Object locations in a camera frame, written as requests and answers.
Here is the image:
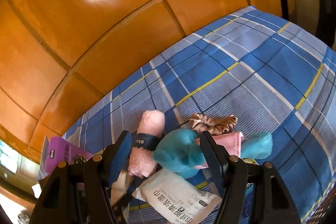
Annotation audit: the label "teal plush toy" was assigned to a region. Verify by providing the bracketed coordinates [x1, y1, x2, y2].
[152, 128, 273, 178]

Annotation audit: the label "beige folded cloth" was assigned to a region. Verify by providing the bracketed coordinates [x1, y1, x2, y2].
[110, 170, 133, 206]

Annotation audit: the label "pink flat packet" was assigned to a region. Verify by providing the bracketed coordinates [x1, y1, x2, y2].
[194, 131, 245, 169]

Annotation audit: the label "brown satin scrunchie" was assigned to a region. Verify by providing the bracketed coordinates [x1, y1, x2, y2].
[189, 113, 238, 135]

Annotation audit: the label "white wet wipes packet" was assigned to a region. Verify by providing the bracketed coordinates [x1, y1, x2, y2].
[132, 169, 222, 223]

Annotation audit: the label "pink rolled towel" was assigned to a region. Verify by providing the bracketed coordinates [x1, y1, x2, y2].
[128, 110, 165, 178]

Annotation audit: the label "purple cardboard box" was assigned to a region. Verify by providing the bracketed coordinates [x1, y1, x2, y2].
[38, 136, 93, 180]

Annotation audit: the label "blue plaid bed sheet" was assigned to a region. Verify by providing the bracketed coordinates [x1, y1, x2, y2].
[64, 6, 335, 223]

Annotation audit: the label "wooden wardrobe panels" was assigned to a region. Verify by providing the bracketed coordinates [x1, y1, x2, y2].
[1, 0, 296, 161]

